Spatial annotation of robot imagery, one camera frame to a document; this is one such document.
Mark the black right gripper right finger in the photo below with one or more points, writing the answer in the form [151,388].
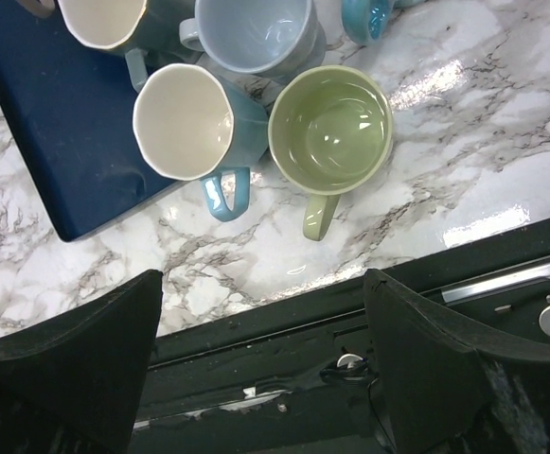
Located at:
[452,384]

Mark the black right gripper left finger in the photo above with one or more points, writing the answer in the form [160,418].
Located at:
[73,383]

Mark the light blue faceted mug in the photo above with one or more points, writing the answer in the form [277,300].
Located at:
[191,125]

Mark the green mug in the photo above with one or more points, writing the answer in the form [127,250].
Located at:
[330,131]

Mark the grey blue faceted mug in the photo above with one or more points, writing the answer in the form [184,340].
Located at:
[144,32]

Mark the blue butterfly mug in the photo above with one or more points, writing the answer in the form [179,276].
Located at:
[364,21]

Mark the pale grey footed mug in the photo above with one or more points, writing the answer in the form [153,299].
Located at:
[275,40]

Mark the dark blue tray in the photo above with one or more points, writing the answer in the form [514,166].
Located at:
[69,109]

